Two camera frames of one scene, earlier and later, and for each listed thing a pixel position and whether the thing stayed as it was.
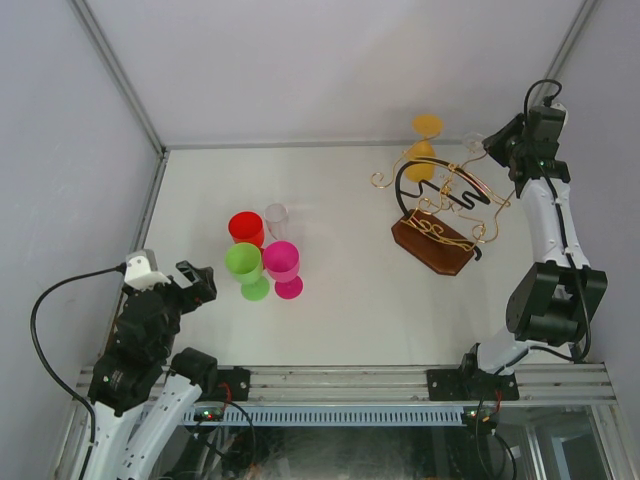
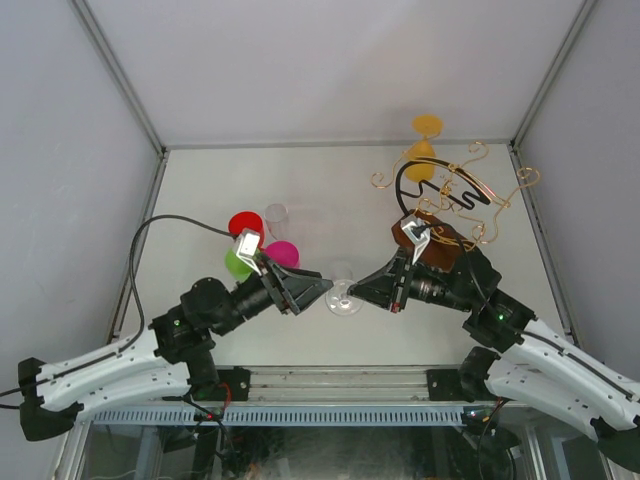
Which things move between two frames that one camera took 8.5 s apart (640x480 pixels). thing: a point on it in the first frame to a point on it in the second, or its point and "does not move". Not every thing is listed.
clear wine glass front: [276, 217] does not move
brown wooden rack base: [438, 245] does not move
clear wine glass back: [473, 141] to [337, 299]
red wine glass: [246, 227] does not move
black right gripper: [493, 145] to [385, 288]
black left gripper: [193, 295] to [292, 293]
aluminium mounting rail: [517, 384] does not move
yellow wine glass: [424, 125] does not move
